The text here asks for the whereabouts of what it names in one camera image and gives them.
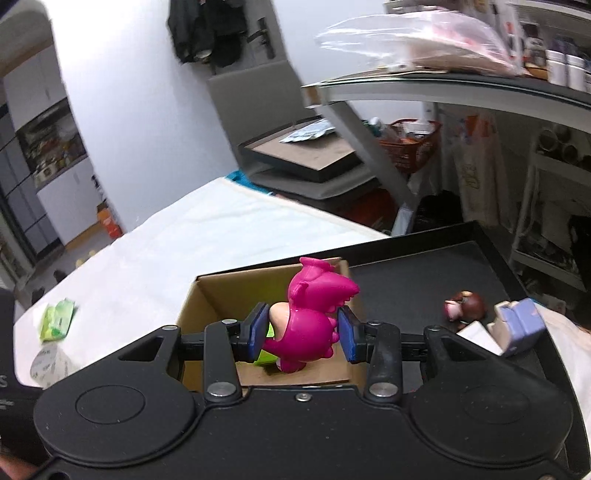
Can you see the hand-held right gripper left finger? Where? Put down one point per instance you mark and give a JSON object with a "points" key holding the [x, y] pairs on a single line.
{"points": [[258, 332]]}

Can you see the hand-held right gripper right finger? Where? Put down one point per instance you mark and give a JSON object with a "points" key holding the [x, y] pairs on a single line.
{"points": [[347, 334]]}

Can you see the pink toy figure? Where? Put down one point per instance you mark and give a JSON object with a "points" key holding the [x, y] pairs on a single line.
{"points": [[309, 318]]}

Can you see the cardboard box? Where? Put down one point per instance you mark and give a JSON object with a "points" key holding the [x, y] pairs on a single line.
{"points": [[221, 295]]}

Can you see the black tray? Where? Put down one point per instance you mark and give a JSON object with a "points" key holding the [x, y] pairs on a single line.
{"points": [[406, 286]]}

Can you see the white plastic block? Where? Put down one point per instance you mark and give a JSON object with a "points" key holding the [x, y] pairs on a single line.
{"points": [[475, 334]]}

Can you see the clear plastic cup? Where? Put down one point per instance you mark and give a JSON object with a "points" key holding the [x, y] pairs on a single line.
{"points": [[46, 369]]}

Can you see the green tissue packet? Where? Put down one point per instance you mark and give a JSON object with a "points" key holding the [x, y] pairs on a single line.
{"points": [[57, 321]]}

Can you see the brown-haired small figurine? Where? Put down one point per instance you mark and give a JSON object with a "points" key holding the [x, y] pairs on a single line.
{"points": [[471, 304]]}

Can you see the teal cloth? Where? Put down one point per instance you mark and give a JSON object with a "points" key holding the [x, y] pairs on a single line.
{"points": [[240, 177]]}

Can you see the black framed board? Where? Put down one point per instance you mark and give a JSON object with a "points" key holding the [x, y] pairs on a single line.
{"points": [[300, 157]]}

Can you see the orange box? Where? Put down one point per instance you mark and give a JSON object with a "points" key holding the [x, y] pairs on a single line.
{"points": [[111, 226]]}

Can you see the orange plastic basket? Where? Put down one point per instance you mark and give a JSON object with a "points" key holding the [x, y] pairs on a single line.
{"points": [[406, 152]]}

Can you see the grey plastic mailer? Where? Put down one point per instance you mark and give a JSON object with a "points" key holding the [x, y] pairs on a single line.
{"points": [[307, 131]]}

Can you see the white tote bag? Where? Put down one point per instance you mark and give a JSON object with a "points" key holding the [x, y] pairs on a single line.
{"points": [[480, 175]]}

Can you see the white cabinet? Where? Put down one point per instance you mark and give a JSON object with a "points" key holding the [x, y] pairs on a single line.
{"points": [[69, 203]]}

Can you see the grey chair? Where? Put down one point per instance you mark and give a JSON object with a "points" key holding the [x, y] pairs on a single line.
{"points": [[254, 101]]}

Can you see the white shelving rack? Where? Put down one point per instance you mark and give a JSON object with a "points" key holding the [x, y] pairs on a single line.
{"points": [[531, 194]]}

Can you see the glass-topped desk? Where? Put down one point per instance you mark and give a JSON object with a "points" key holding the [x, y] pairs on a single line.
{"points": [[415, 85]]}

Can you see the clear plastic bag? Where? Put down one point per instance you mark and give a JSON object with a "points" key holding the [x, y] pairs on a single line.
{"points": [[415, 41]]}

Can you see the dark hanging clothes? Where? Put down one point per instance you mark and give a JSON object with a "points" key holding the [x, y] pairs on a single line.
{"points": [[207, 27]]}

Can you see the white jar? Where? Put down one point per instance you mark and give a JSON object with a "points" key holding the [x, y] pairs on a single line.
{"points": [[576, 71], [556, 67]]}

